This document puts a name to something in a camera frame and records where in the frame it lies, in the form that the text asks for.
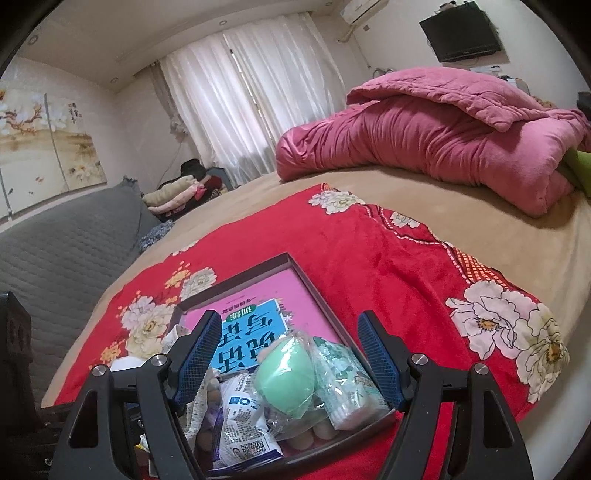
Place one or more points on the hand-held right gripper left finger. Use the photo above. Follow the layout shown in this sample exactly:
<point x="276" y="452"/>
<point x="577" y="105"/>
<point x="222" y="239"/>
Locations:
<point x="198" y="360"/>

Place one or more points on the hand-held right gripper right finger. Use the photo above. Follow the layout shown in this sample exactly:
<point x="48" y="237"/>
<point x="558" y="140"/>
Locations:
<point x="381" y="360"/>

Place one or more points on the green tissue packet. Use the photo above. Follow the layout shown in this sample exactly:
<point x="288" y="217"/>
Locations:
<point x="351" y="387"/>

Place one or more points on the blue and white packet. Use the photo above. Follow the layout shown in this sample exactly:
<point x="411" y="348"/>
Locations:
<point x="244" y="424"/>

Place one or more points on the green makeup sponge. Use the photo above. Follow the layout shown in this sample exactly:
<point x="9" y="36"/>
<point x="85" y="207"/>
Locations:
<point x="284" y="374"/>

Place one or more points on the red floral blanket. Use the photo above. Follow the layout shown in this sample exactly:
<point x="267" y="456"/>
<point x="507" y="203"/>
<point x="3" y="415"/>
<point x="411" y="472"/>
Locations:
<point x="369" y="258"/>

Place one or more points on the pink book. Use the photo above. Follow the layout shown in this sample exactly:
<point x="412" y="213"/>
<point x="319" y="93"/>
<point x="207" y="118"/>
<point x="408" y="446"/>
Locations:
<point x="286" y="295"/>

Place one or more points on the grey quilted cushion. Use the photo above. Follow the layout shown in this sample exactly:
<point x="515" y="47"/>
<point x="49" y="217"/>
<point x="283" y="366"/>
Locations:
<point x="69" y="249"/>

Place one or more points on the blue patterned cloth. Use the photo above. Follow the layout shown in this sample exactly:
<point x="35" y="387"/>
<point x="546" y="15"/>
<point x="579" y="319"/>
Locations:
<point x="152" y="236"/>

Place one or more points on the stack of folded clothes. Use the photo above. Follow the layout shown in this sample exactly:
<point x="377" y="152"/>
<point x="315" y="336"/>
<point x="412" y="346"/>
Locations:
<point x="171" y="194"/>

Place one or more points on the pink quilt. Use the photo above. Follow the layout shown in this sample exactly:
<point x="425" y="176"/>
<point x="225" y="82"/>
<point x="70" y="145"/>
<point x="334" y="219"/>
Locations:
<point x="415" y="138"/>

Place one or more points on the white curtain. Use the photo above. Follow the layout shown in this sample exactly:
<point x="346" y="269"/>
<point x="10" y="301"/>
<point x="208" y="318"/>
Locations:
<point x="254" y="92"/>

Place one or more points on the green pillow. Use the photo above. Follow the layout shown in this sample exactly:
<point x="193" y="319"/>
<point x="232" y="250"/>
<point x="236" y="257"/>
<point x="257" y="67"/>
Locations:
<point x="581" y="166"/>

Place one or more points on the black television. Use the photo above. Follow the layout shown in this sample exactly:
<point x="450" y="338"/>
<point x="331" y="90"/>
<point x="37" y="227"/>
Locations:
<point x="461" y="32"/>

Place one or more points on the white air conditioner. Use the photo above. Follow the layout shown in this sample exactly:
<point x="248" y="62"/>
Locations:
<point x="362" y="9"/>

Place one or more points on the floral wall painting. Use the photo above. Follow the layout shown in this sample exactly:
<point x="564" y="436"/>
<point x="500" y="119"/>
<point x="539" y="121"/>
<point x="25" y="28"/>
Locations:
<point x="46" y="147"/>

